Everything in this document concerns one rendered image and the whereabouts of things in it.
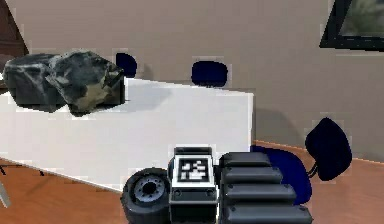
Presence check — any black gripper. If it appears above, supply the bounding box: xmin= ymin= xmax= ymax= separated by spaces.
xmin=120 ymin=167 xmax=172 ymax=224

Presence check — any dark blue office chair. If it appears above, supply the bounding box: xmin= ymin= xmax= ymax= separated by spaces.
xmin=250 ymin=117 xmax=354 ymax=206

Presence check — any white table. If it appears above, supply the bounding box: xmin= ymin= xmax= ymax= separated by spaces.
xmin=0 ymin=77 xmax=255 ymax=194

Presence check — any dark grey marbled pillow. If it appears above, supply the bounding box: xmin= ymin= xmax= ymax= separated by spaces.
xmin=2 ymin=49 xmax=127 ymax=118

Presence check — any dark brown wooden furniture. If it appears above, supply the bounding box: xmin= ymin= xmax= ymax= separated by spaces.
xmin=0 ymin=0 xmax=30 ymax=90

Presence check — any black framed wall picture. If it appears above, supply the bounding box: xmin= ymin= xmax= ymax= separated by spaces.
xmin=319 ymin=0 xmax=384 ymax=52

